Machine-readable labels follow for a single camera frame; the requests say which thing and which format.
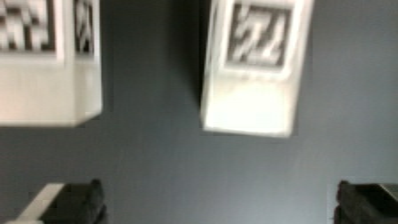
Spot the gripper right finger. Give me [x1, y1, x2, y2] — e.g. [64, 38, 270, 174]
[333, 181, 398, 224]

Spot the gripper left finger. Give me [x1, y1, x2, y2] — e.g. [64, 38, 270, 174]
[14, 179, 109, 224]

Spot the white leg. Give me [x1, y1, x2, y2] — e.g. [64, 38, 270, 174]
[0, 0, 103, 127]
[201, 0, 315, 138]

